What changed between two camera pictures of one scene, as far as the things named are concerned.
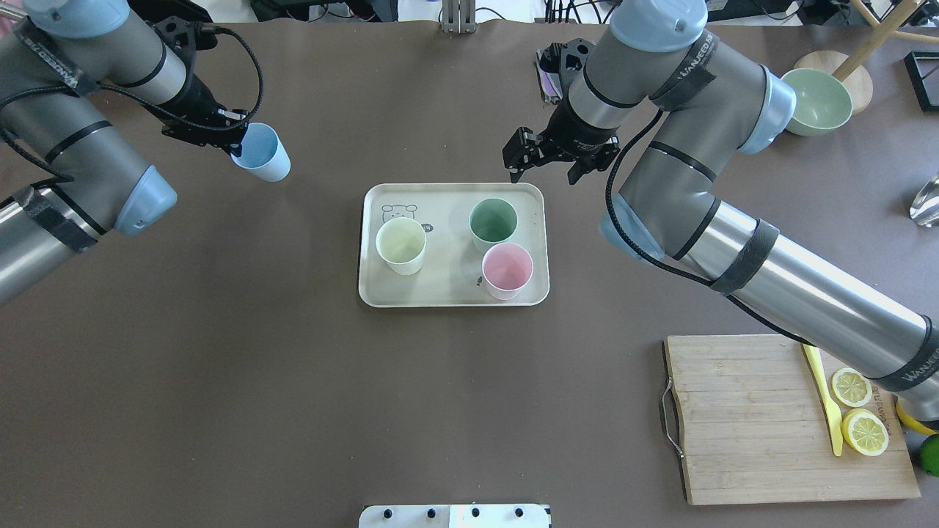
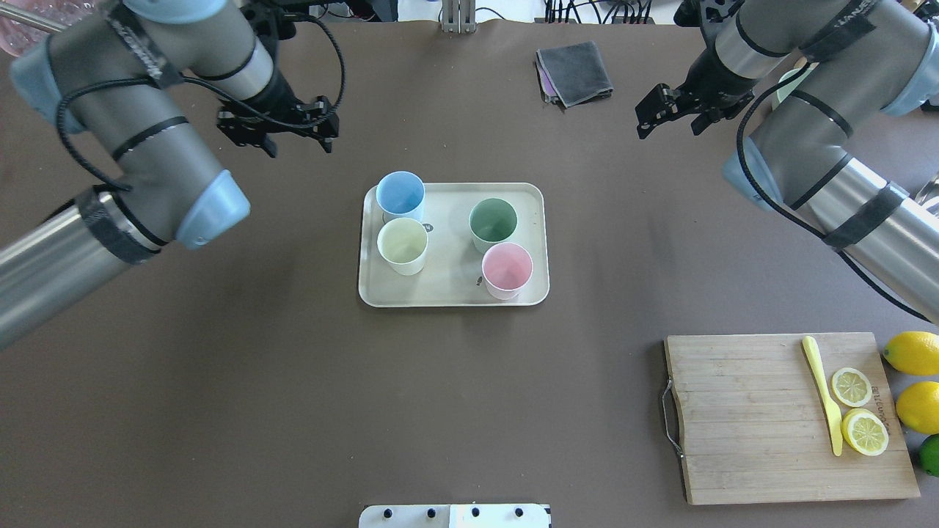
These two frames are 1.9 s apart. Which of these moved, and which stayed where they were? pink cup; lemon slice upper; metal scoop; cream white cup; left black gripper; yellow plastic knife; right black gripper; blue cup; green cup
Moved: left black gripper; blue cup; right black gripper
Stayed: green cup; lemon slice upper; yellow plastic knife; pink cup; metal scoop; cream white cup
